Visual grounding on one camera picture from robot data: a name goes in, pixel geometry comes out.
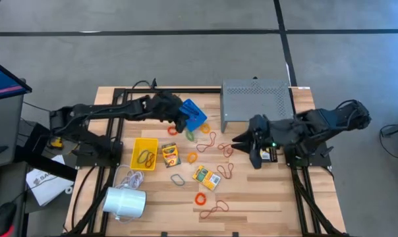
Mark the green coil wristband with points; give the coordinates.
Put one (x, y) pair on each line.
(187, 135)

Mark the white cylindrical canister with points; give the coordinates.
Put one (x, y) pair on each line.
(125, 202)

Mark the red rubber band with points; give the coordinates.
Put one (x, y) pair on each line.
(226, 153)
(225, 176)
(213, 138)
(215, 208)
(152, 161)

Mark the grey perforated metal riser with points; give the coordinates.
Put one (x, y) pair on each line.
(251, 98)

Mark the blue plastic basket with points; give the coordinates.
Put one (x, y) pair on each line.
(195, 121)

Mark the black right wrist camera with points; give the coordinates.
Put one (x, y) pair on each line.
(259, 122)

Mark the red coil key wristband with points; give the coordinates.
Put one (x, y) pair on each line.
(196, 199)
(169, 131)

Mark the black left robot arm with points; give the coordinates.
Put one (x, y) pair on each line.
(103, 108)

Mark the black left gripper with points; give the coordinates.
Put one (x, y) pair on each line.
(162, 107)

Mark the crayon box at right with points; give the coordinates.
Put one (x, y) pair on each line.
(275, 154)

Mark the black computer mouse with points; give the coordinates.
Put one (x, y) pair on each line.
(3, 219)

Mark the computer monitor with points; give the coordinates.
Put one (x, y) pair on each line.
(1, 82)

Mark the yellow plastic basket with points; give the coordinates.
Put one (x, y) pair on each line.
(134, 145)

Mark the yellow orange coil wristband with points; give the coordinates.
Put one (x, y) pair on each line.
(201, 128)
(188, 158)

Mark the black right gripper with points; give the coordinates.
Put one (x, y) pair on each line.
(268, 141)

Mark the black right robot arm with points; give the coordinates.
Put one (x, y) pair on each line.
(334, 120)

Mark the white paper booklet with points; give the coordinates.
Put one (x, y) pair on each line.
(47, 187)

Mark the blue rubber band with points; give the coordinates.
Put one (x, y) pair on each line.
(171, 179)
(138, 157)

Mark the black aluminium table frame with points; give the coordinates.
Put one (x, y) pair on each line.
(169, 90)

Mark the grey computer desk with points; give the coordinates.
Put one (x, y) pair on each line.
(4, 131)

